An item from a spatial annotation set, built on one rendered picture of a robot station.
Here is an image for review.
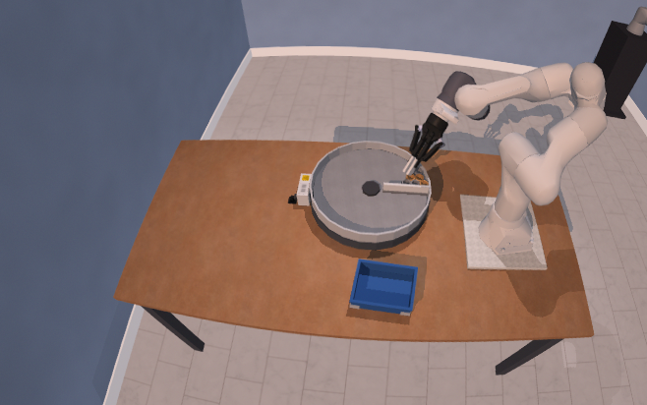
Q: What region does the blue crate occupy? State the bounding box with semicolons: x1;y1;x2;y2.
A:
349;259;418;317

